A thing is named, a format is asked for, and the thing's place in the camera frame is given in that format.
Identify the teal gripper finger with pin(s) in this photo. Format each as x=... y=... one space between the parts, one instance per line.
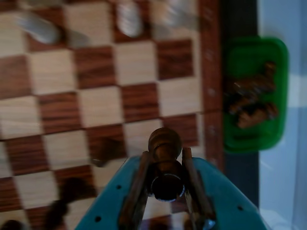
x=220 y=198
x=108 y=198

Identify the dark wooden pawn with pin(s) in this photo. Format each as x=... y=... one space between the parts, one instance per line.
x=165 y=143
x=269 y=68
x=12 y=225

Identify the dark wooden queen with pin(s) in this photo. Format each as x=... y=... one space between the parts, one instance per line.
x=74 y=190

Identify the dark wooden knight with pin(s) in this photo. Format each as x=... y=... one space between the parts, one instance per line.
x=256 y=116

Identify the green plastic tray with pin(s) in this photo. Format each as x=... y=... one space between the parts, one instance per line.
x=280 y=95

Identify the wooden chessboard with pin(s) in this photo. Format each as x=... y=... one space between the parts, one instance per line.
x=134 y=67

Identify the light wooden pawn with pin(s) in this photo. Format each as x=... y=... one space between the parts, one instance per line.
x=38 y=28
x=177 y=15
x=129 y=21

